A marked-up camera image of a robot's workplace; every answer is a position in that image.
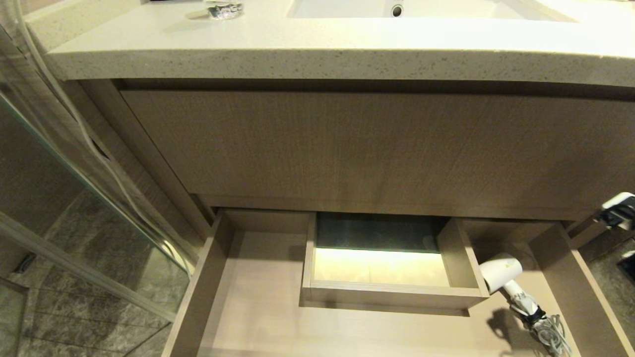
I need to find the white hair dryer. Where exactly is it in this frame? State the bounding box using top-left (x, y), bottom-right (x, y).
top-left (478, 253), bottom-right (546, 325)

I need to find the light wooden pull-out drawer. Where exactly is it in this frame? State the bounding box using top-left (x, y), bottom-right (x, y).
top-left (161, 207), bottom-right (635, 357)

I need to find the light wooden vanity cabinet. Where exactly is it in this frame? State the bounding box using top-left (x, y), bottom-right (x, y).
top-left (62, 78), bottom-right (635, 248)

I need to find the white ceramic sink basin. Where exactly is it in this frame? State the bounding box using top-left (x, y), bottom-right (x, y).
top-left (287, 0), bottom-right (578, 21)

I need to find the speckled beige stone countertop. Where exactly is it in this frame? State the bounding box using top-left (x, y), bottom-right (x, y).
top-left (24, 0), bottom-right (635, 89)

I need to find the clear glass dish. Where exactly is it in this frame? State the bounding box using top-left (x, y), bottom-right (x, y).
top-left (186, 0), bottom-right (245, 20)

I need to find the glass shower door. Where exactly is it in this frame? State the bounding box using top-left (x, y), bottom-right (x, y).
top-left (0, 0), bottom-right (204, 357)

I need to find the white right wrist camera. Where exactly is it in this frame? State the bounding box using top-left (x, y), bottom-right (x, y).
top-left (601, 192), bottom-right (635, 215)

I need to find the thin white hose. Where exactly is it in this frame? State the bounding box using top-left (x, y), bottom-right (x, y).
top-left (12, 0), bottom-right (195, 276)

